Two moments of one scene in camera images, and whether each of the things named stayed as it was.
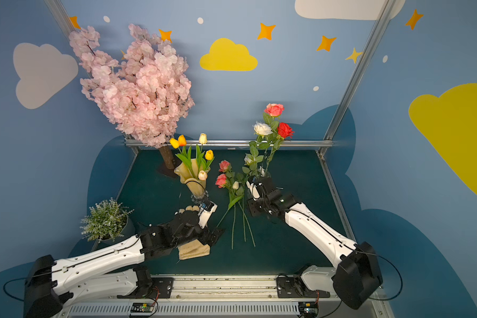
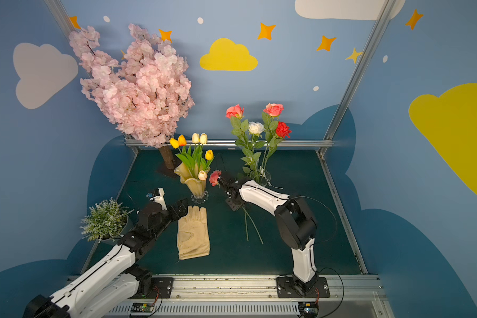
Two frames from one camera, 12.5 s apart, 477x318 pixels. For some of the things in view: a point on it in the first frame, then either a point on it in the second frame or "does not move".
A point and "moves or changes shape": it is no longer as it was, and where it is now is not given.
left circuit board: [142, 307] does not move
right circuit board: [308, 309] does not move
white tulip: [232, 199] moves or changes shape
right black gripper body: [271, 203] -> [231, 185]
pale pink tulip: [202, 175] does not move
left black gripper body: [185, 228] -> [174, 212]
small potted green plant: [107, 222] does not move
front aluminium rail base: [231, 296] does not move
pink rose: [225, 166] -> [240, 126]
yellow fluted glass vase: [194, 177] does not move
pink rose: [222, 181] moves or changes shape
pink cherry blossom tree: [146, 92] does not move
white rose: [262, 129] moves or changes shape
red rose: [283, 131] does not move
